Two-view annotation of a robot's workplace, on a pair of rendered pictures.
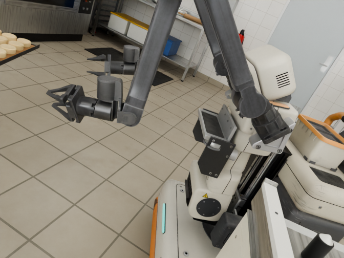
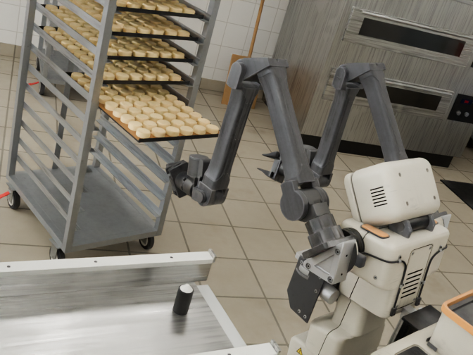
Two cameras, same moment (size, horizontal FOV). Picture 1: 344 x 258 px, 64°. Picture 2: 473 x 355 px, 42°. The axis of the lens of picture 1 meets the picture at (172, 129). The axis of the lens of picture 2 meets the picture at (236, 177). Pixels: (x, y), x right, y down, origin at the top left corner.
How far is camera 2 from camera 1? 127 cm
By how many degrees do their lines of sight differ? 49
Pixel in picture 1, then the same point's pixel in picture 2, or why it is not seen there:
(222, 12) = (274, 103)
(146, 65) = (219, 146)
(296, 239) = (194, 303)
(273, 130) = (316, 244)
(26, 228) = not seen: hidden behind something
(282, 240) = (141, 259)
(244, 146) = (350, 290)
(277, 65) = (371, 175)
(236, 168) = (346, 327)
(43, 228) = not seen: hidden behind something
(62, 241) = not seen: outside the picture
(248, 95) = (286, 192)
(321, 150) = (442, 327)
